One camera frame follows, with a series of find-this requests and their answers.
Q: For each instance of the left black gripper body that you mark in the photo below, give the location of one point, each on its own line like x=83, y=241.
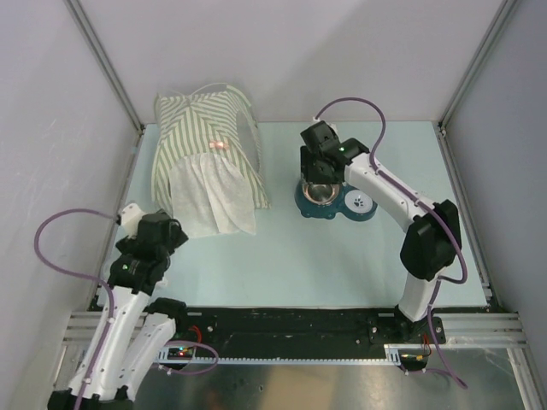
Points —
x=177, y=238

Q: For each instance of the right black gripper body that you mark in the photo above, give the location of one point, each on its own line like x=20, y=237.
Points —
x=312, y=170

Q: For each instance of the stainless steel bowl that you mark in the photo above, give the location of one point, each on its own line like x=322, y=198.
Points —
x=320, y=194

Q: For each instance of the teal double bowl stand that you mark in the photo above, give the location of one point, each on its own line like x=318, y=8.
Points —
x=350, y=202

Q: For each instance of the striped green white pet tent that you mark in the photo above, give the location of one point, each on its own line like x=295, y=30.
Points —
x=207, y=170

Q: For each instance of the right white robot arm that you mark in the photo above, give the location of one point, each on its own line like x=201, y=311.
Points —
x=432, y=232

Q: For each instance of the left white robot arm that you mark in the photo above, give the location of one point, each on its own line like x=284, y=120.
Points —
x=133, y=327

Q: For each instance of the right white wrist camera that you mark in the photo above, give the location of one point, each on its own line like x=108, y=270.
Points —
x=330, y=124

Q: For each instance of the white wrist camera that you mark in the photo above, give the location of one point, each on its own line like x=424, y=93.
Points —
x=330, y=124
x=129, y=217

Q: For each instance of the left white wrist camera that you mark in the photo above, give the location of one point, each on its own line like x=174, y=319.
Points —
x=129, y=217

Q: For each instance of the white slotted cable duct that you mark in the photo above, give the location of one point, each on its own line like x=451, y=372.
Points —
x=182, y=355

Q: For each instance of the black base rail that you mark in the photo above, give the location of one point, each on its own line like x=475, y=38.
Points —
x=269, y=333

